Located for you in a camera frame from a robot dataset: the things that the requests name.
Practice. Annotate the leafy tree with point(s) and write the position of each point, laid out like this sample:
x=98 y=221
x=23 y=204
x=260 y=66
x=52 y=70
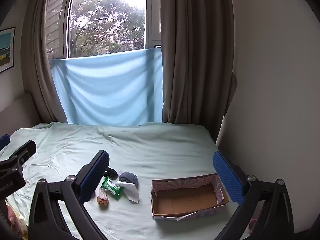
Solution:
x=105 y=25

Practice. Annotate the grey rolled sock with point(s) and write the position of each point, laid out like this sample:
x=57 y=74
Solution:
x=128 y=177

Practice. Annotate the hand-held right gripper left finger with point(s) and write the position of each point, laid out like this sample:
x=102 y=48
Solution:
x=93 y=177

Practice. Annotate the person's left hand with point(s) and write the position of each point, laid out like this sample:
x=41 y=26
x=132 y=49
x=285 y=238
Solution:
x=13 y=221

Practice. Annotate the black sock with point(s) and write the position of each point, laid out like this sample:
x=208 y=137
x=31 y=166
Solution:
x=110 y=173

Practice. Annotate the pale thin cloth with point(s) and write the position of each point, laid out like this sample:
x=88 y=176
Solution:
x=131 y=193

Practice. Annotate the pale green bed sheet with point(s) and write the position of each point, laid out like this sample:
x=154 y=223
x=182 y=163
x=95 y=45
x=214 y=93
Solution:
x=150 y=150

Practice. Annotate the white headboard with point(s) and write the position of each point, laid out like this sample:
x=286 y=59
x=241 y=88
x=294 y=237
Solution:
x=17 y=107

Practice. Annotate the white-framed window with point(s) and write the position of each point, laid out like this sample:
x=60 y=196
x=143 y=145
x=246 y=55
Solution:
x=150 y=17

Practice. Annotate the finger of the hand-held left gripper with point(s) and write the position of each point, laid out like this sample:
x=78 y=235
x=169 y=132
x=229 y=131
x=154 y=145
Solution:
x=25 y=151
x=3 y=142

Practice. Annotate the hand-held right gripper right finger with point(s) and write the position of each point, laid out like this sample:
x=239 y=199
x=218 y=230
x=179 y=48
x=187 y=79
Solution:
x=227 y=180

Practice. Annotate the brown curtain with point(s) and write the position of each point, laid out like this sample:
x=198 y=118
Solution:
x=195 y=55
x=37 y=55

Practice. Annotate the light blue hanging cloth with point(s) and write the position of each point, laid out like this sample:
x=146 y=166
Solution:
x=107 y=90

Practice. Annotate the framed wall poster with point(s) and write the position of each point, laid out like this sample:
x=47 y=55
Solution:
x=6 y=52

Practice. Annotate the patterned cardboard box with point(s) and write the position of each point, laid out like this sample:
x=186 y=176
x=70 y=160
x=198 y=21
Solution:
x=185 y=200

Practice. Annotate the fluffy orange pom-pom toy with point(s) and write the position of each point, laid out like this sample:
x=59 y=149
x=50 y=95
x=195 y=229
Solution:
x=102 y=198

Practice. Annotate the green wet wipes packet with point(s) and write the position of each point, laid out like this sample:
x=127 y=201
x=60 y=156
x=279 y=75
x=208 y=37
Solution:
x=111 y=188

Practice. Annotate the louvered window shutter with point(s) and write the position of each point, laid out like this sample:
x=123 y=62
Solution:
x=56 y=20

